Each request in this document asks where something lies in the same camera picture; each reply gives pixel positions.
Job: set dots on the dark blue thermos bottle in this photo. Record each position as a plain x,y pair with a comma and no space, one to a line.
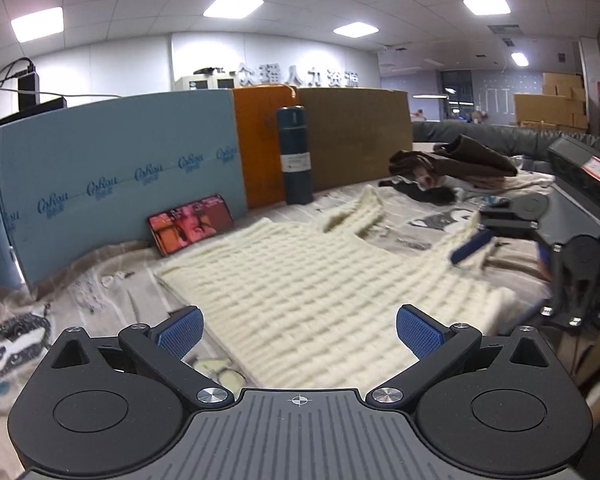
294,155

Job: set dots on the stack of cardboard boxes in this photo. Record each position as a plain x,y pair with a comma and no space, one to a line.
555,102

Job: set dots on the smartphone with lit screen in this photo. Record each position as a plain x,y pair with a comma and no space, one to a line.
190,224

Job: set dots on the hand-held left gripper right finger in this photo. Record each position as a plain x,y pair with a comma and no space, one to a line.
419,332

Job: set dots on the light blue foam board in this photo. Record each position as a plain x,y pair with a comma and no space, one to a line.
115,180

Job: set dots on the dark grey padded edge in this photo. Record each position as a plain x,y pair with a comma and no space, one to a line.
500,135

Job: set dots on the square ceiling light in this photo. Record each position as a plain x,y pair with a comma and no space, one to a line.
37,22
356,30
486,5
232,6
519,58

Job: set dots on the black and white garment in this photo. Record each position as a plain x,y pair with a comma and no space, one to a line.
430,191

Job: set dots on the orange board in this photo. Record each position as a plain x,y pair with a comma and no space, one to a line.
260,145

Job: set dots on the brown cardboard board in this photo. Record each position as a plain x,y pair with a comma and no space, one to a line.
355,135

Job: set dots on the brown garment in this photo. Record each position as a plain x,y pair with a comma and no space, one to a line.
460,156

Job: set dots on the white cabinet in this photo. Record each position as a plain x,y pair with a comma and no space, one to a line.
205,80

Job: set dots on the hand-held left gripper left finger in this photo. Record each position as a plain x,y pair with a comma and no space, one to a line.
184,331

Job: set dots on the cream knitted sweater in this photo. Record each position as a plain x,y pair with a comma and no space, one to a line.
320,290

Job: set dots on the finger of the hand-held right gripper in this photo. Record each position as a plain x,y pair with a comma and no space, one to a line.
467,251
544,260

